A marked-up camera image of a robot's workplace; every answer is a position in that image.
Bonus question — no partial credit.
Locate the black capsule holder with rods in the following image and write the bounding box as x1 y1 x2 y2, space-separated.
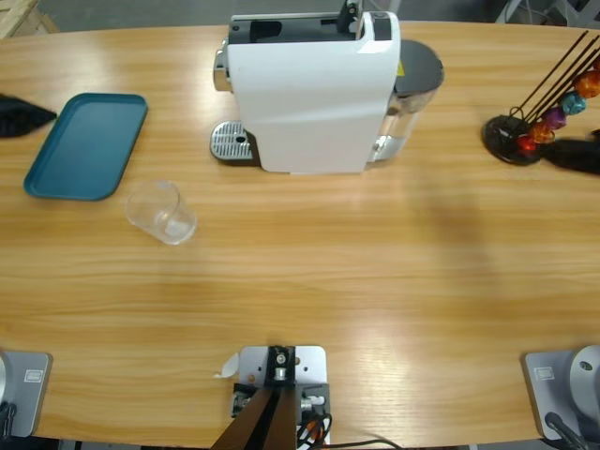
481 30 600 166

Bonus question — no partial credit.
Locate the teal plastic tray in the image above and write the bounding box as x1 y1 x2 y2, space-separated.
22 92 150 203

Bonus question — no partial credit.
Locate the white capsule coffee machine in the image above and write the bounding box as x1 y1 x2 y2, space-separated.
214 0 402 177

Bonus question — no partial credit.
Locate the metal drip tray grille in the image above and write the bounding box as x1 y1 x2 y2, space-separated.
209 120 262 168

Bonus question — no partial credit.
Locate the dark camera post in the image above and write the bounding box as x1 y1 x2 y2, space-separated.
209 345 301 450

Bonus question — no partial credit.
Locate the grey metal stool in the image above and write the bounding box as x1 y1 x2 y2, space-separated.
494 0 531 24

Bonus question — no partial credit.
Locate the gold orange coffee capsule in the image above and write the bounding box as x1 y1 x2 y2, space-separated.
530 121 556 144

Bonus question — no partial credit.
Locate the clear glass cup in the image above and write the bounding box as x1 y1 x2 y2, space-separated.
125 179 199 247

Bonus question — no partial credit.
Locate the teal coffee capsule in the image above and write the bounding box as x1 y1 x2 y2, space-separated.
561 91 587 116

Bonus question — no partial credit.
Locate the black base cable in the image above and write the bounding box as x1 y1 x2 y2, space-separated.
0 400 19 438
545 411 590 450

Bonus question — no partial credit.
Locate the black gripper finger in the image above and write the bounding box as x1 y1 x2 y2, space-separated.
538 135 600 177
0 93 58 141

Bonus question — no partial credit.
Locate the orange white wire bundle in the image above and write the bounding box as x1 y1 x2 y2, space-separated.
295 412 335 446

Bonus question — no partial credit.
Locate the white mount block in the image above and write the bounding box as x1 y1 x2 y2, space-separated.
232 345 333 445

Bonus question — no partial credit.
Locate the white paper tag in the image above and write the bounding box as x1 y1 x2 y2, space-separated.
214 353 241 379

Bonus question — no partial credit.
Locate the thin black cable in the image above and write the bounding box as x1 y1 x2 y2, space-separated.
327 438 404 450

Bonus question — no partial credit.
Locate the purple coffee capsule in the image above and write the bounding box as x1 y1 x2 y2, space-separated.
545 106 570 130

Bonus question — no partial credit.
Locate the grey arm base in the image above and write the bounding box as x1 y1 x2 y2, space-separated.
0 350 54 438
522 345 600 442

